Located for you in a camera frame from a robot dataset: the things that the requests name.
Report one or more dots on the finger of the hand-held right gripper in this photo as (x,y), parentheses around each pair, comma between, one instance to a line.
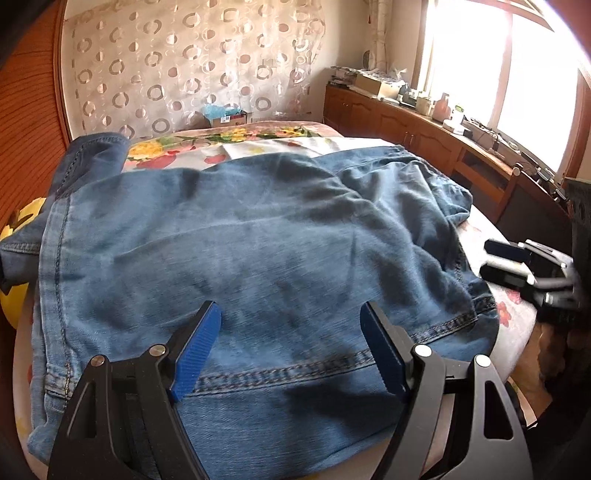
(503,249)
(505,274)

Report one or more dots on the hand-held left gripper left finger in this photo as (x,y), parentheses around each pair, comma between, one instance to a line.
(194,350)

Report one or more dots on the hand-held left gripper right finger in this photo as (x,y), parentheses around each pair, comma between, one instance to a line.
(383,350)

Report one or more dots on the blue denim pants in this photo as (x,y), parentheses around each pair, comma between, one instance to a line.
(231,254)

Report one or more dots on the wooden chair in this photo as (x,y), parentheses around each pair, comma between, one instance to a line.
(510,189)

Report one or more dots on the green capped bottle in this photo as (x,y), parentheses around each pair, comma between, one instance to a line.
(457,112)

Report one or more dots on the pink bottle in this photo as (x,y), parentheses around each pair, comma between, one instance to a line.
(442,107)

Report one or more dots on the low wooden cabinet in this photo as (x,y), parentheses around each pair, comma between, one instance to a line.
(392,120)

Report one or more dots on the yellow plush toy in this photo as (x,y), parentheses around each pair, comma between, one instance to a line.
(14,304)

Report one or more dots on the window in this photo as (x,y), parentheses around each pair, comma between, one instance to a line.
(466,60)

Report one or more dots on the floral blanket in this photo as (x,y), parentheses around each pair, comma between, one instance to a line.
(152,154)

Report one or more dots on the plain cardboard box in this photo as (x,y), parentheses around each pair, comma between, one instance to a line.
(376,85)

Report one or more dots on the light blue jeans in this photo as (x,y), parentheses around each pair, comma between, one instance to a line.
(92,152)

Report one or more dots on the pale floral sheet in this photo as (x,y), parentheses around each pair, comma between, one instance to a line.
(286,145)

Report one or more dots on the cardboard box with blue cloth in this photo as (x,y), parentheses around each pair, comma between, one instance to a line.
(226,117)

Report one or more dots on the patterned window curtain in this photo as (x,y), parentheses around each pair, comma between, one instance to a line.
(379,32)

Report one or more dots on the circle patterned lace curtain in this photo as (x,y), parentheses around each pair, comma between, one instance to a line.
(184,69)

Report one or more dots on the wooden slatted wardrobe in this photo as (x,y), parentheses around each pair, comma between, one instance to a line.
(27,115)

